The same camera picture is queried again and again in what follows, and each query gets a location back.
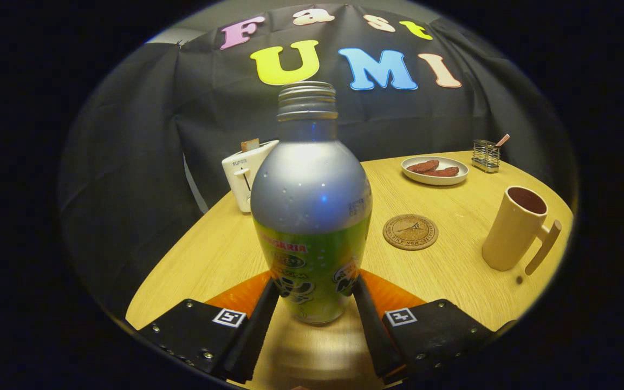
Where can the round cork coaster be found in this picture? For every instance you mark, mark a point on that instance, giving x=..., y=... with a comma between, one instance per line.
x=410, y=232

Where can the toast slice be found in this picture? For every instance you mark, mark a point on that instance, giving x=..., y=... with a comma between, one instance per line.
x=249, y=144

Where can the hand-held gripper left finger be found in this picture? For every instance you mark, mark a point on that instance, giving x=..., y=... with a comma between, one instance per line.
x=249, y=341

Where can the pink straw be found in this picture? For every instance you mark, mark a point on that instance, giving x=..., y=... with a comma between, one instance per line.
x=502, y=140

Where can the silver green juice bottle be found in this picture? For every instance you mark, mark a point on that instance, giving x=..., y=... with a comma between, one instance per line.
x=312, y=206

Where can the white toaster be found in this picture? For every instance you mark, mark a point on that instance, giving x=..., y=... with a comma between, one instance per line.
x=241, y=179

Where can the wooden table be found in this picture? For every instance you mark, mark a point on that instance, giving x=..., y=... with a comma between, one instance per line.
x=453, y=281

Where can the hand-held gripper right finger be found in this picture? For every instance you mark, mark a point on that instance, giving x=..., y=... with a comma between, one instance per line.
x=371, y=336

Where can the white round plate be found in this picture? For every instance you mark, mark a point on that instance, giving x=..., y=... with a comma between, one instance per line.
x=435, y=180

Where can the brown meat piece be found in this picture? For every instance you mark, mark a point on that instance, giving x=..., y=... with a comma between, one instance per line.
x=423, y=166
x=444, y=172

